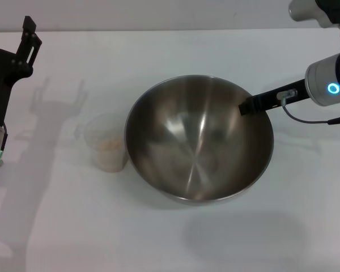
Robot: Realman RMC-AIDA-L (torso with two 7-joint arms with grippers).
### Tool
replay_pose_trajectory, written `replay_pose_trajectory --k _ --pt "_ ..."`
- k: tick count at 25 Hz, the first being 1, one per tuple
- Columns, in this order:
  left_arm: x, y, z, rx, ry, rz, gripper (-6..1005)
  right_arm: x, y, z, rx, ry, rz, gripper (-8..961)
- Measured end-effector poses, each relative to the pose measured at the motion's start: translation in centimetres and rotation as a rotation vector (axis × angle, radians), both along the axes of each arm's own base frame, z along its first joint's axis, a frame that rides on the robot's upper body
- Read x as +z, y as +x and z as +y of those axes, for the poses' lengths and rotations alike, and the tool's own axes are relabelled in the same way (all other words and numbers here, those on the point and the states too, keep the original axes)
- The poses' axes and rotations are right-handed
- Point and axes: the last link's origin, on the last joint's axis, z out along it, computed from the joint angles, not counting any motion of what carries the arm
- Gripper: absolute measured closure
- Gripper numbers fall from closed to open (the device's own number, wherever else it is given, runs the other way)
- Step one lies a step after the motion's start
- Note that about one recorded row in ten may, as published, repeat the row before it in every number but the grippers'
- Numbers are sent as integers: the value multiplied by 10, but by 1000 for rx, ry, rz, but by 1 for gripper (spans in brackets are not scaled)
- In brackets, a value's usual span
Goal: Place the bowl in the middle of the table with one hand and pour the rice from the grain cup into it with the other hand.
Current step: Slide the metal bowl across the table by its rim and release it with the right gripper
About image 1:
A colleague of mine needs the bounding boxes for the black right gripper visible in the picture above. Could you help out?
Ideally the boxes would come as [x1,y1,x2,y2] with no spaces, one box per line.
[238,79,312,116]

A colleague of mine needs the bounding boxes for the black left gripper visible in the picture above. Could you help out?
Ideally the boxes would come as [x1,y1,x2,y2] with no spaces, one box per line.
[0,16,43,126]

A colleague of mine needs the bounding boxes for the stainless steel mixing bowl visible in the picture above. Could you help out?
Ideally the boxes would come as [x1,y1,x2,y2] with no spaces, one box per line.
[124,74,274,206]

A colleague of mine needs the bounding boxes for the clear plastic measuring cup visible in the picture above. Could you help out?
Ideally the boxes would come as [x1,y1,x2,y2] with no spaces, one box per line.
[75,112,130,173]

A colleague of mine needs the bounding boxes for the white rice grains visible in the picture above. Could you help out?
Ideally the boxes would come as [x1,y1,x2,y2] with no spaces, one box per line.
[96,136,125,172]

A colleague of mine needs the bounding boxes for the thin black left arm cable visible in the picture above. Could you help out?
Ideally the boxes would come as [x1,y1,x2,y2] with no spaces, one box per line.
[0,124,9,168]

